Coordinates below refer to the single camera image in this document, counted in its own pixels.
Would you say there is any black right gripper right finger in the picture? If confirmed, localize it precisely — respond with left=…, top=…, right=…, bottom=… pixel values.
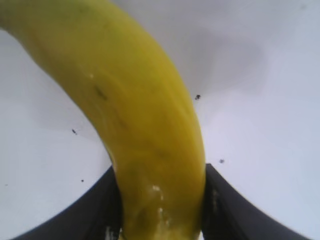
left=199, top=162, right=320, bottom=240

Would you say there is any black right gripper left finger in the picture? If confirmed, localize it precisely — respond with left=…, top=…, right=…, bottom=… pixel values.
left=9, top=163, right=124, bottom=240

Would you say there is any yellow banana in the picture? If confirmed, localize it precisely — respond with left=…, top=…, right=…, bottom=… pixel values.
left=0, top=0, right=207, bottom=240

